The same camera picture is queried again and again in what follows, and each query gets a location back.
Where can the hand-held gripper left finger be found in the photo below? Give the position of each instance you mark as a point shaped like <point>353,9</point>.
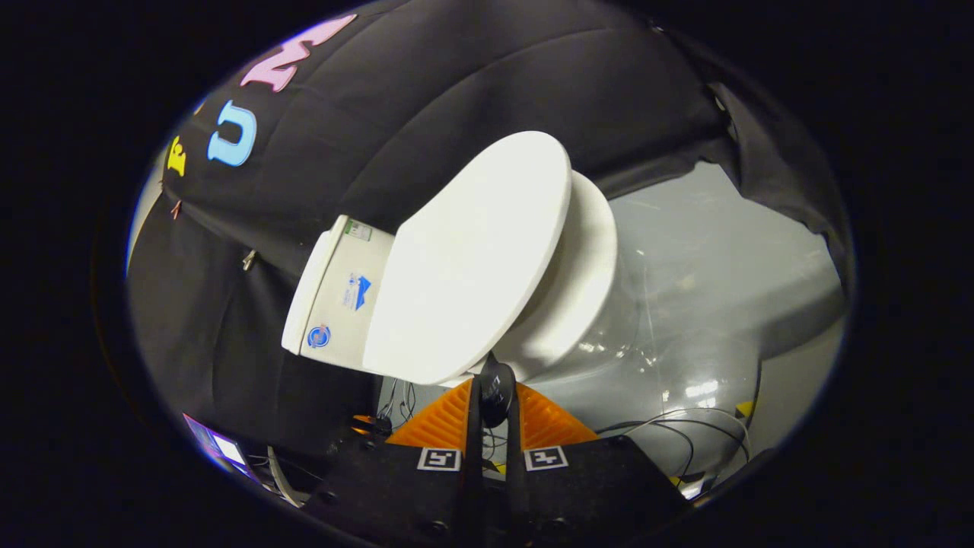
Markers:
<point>473,445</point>

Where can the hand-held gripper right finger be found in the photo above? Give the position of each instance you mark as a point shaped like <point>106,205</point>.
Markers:
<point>514,449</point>

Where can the white toilet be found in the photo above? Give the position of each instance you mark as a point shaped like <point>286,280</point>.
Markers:
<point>338,297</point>

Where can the orange and black spare gripper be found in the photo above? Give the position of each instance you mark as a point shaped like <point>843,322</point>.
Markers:
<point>371,425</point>

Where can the computer monitor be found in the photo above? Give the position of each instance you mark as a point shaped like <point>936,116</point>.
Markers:
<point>221,445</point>

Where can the silver cloth clip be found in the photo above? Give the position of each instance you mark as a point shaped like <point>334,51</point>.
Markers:
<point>248,260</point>

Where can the black backdrop cloth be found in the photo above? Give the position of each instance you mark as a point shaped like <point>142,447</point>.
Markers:
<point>456,76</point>

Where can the copper cloth clip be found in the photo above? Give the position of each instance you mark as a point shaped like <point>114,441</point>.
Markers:
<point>176,208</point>

